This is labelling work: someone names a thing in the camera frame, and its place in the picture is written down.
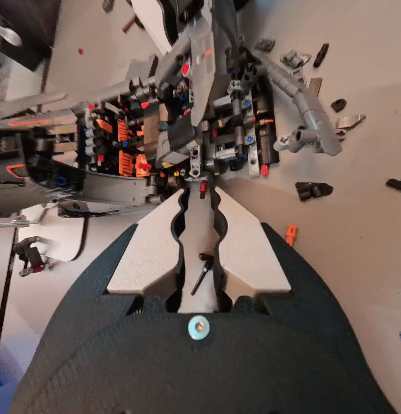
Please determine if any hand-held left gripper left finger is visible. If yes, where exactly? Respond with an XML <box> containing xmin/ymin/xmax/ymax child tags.
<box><xmin>107</xmin><ymin>188</ymin><xmax>190</xmax><ymax>312</ymax></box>

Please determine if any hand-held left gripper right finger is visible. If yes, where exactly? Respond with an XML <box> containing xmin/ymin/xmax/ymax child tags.
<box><xmin>210</xmin><ymin>186</ymin><xmax>291</xmax><ymax>312</ymax></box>

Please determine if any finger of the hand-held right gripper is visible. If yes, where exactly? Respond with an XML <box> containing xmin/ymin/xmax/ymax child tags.
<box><xmin>131</xmin><ymin>0</ymin><xmax>175</xmax><ymax>56</ymax></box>

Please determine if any grey lego car model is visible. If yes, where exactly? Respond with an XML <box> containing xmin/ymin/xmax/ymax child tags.
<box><xmin>0</xmin><ymin>0</ymin><xmax>280</xmax><ymax>220</ymax></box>

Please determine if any grey lego panel strip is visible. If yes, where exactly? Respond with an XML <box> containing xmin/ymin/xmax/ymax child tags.
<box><xmin>254</xmin><ymin>52</ymin><xmax>343</xmax><ymax>156</ymax></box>

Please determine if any thin black lego rod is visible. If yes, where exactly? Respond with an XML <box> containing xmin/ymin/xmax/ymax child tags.
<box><xmin>190</xmin><ymin>253</ymin><xmax>214</xmax><ymax>296</ymax></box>

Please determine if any black lego slope piece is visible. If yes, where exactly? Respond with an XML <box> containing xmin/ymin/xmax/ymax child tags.
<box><xmin>295</xmin><ymin>182</ymin><xmax>334</xmax><ymax>202</ymax></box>

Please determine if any black lego sub-assembly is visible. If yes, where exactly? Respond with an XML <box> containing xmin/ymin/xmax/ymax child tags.
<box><xmin>12</xmin><ymin>235</ymin><xmax>53</xmax><ymax>277</ymax></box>

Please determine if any grey lego connector assembly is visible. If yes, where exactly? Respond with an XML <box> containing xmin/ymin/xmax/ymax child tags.
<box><xmin>280</xmin><ymin>50</ymin><xmax>312</xmax><ymax>70</ymax></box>

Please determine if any grey lego slope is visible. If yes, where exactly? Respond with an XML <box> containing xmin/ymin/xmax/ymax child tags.
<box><xmin>336</xmin><ymin>114</ymin><xmax>366</xmax><ymax>130</ymax></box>

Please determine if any black lego pin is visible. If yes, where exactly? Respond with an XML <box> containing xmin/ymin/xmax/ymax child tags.
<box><xmin>313</xmin><ymin>43</ymin><xmax>330</xmax><ymax>68</ymax></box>

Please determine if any white rounded mat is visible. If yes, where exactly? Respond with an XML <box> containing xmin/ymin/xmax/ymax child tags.
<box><xmin>17</xmin><ymin>204</ymin><xmax>89</xmax><ymax>262</ymax></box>

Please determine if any thin metal bracket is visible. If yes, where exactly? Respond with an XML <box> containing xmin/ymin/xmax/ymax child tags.
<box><xmin>0</xmin><ymin>215</ymin><xmax>42</xmax><ymax>228</ymax></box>

